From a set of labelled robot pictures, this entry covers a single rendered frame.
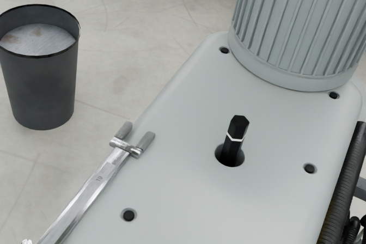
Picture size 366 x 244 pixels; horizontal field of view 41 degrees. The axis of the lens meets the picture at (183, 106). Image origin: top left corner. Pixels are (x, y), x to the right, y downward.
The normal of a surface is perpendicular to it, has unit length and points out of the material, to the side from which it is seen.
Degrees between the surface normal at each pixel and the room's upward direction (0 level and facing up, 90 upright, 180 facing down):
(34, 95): 94
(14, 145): 0
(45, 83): 93
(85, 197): 0
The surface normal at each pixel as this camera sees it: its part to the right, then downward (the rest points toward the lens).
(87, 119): 0.14, -0.70
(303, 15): -0.40, 0.61
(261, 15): -0.78, 0.36
